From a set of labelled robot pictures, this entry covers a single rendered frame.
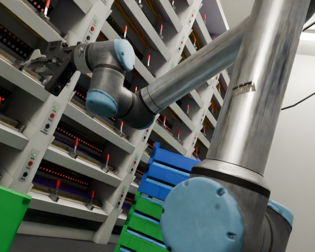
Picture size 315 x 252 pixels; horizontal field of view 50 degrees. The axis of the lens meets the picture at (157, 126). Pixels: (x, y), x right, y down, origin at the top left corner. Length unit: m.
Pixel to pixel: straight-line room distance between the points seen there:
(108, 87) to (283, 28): 0.46
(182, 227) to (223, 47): 0.52
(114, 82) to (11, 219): 0.43
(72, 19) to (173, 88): 0.65
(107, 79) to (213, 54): 0.29
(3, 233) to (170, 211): 0.45
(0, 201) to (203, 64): 0.61
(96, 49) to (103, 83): 0.12
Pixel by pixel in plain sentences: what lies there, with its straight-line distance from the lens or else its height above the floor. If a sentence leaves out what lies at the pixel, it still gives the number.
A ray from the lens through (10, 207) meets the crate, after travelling 0.90.
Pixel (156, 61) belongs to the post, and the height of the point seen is 1.07.
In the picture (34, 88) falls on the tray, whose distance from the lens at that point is 1.28.
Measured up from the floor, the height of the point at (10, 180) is 0.19.
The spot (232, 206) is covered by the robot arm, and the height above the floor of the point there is 0.34.
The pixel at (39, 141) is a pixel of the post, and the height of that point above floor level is 0.35.
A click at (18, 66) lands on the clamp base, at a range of 1.23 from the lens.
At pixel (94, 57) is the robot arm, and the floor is 0.61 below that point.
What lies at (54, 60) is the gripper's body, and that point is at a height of 0.59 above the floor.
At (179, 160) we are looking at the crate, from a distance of 1.53.
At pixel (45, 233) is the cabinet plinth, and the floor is 0.01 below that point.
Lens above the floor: 0.30
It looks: 12 degrees up
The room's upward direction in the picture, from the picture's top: 21 degrees clockwise
